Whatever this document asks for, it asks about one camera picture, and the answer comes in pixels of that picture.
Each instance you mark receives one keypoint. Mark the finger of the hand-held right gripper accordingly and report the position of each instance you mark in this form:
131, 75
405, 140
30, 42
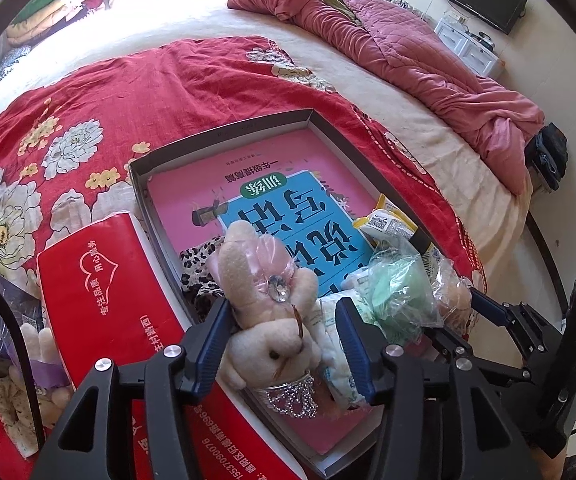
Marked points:
493, 372
485, 305

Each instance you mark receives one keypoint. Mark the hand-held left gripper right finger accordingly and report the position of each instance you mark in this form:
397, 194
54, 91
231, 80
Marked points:
354, 355

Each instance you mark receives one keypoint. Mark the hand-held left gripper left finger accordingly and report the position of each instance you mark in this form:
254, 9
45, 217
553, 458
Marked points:
213, 347

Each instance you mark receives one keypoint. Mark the green white tissue packet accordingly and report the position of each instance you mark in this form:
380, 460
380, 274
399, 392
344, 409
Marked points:
338, 380

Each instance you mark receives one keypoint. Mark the beige plush rabbit toy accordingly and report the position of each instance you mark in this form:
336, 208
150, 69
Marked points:
263, 340

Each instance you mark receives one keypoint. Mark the green item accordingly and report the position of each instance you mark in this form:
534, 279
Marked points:
400, 290

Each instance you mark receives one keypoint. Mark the yellow white tissue packet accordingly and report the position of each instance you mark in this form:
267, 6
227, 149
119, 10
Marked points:
388, 222

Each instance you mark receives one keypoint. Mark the grey cardboard box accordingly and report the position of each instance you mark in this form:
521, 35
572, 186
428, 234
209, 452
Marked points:
140, 180

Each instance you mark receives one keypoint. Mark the leopard print fabric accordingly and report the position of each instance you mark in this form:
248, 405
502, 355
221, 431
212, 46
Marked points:
195, 270

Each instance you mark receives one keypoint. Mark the dark bag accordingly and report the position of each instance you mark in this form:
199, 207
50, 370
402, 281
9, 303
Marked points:
548, 155

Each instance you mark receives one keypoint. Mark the pink blue book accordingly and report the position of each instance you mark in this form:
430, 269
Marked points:
248, 180

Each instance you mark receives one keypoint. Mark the bagged plush toy purple ribbon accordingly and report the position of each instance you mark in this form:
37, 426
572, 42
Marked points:
28, 390

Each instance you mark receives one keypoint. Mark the bed with beige sheet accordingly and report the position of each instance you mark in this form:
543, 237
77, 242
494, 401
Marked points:
358, 85

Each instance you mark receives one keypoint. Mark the red floral blanket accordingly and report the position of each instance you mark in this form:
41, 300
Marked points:
168, 95

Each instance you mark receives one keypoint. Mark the white drawer cabinet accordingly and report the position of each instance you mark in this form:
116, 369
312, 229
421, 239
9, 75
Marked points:
470, 47

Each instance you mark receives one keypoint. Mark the pink quilt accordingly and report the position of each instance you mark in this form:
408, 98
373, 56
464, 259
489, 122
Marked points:
408, 55

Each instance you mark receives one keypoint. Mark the stack of folded blankets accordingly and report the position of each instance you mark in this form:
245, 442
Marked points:
58, 10

